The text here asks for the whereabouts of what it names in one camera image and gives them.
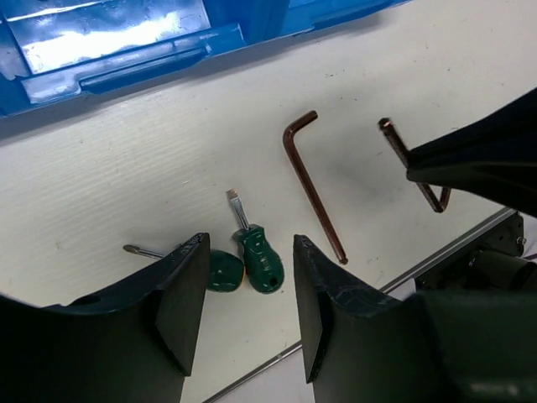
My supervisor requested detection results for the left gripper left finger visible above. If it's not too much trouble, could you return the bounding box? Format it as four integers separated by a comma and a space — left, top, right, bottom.
1, 233, 210, 402

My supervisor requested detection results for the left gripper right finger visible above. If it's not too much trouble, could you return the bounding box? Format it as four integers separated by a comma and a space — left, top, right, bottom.
293, 235, 536, 402

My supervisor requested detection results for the green phillips stubby screwdriver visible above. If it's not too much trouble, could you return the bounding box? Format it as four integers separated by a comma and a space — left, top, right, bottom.
118, 244, 245, 293

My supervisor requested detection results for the brown hex key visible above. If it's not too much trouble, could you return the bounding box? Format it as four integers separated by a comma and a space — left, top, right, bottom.
282, 109, 349, 266
377, 118, 452, 213

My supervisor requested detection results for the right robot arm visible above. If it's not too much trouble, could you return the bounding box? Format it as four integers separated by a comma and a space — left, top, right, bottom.
406, 89, 536, 217

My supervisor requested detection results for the blue three-compartment bin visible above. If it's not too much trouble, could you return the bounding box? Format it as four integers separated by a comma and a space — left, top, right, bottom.
1, 0, 391, 117

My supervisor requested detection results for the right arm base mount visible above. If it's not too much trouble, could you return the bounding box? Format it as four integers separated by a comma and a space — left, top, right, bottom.
414, 212, 536, 290

